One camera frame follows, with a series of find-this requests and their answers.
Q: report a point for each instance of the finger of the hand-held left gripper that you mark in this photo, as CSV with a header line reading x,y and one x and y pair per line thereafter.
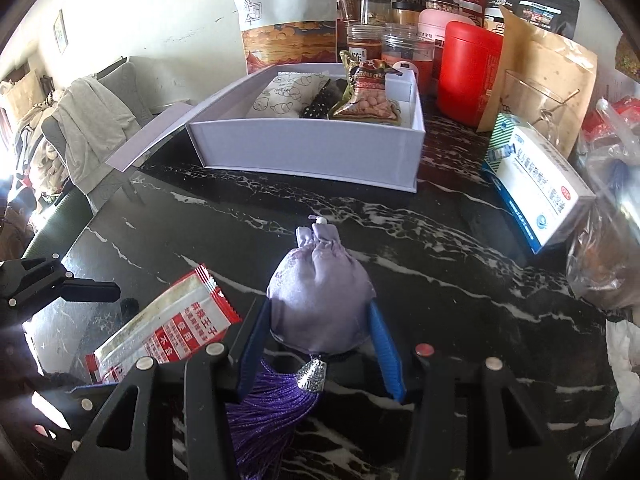
x,y
92,291
92,391

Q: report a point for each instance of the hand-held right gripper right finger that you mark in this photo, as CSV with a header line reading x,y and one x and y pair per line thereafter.
x,y
387,355

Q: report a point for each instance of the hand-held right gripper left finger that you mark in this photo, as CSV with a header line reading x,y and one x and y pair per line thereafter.
x,y
250,345

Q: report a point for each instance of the lavender sachet with tassel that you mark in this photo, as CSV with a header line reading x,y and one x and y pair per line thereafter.
x,y
312,300

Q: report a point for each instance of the red and white snack packet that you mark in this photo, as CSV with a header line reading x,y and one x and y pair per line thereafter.
x,y
165,325

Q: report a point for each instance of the white cardboard box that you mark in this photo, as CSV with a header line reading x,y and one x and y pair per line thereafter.
x,y
310,145

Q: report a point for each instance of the black polka dot bow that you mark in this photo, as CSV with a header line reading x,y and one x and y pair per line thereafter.
x,y
316,105

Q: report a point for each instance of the white bread snack packet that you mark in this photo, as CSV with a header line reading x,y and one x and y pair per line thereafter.
x,y
280,97

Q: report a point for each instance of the brown peanut packet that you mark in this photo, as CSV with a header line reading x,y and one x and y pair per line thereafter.
x,y
367,97

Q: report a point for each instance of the green mesh chair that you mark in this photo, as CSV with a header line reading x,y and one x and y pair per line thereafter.
x,y
55,225

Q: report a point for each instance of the grey clothes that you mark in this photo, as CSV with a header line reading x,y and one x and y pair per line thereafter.
x,y
95,130

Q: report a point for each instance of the grey chair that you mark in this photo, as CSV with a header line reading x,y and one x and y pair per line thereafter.
x,y
145,95

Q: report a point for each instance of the blue and white medicine box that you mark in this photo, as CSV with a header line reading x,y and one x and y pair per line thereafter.
x,y
540,190

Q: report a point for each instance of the white tissue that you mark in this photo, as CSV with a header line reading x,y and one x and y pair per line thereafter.
x,y
625,375

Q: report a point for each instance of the clear plastic bag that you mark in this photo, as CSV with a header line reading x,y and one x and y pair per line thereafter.
x,y
607,240

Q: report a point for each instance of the small white device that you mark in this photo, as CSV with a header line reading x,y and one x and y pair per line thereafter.
x,y
405,66

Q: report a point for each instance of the red canister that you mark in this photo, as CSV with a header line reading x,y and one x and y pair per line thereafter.
x,y
467,75

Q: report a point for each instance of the glass cup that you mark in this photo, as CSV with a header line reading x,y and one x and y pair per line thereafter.
x,y
540,105

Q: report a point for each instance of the wide clear plastic jar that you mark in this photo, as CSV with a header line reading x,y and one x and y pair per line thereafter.
x,y
410,45

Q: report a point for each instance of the white pouch with orange print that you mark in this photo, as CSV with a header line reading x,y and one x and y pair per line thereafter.
x,y
287,15

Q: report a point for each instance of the kraft paper bag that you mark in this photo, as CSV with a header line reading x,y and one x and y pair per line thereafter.
x,y
550,65

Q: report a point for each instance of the pink-lidded container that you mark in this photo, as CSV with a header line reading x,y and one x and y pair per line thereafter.
x,y
432,25

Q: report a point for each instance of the black-lidded gold jar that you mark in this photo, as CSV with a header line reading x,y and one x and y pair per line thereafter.
x,y
405,14

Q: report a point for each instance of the black-lidded clear jar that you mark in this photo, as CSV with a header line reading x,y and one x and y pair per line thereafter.
x,y
375,7

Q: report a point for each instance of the clear jar with brown contents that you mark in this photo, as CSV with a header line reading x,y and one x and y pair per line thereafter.
x,y
350,2

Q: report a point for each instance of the black pouch with white label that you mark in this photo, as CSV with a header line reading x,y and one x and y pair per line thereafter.
x,y
494,15

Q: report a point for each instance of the black pouch with photo print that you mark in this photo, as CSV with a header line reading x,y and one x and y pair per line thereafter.
x,y
542,12

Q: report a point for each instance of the small wall picture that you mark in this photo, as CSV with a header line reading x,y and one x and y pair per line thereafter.
x,y
60,31

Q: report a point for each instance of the wooden picture frame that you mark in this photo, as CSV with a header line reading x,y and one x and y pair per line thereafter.
x,y
630,55

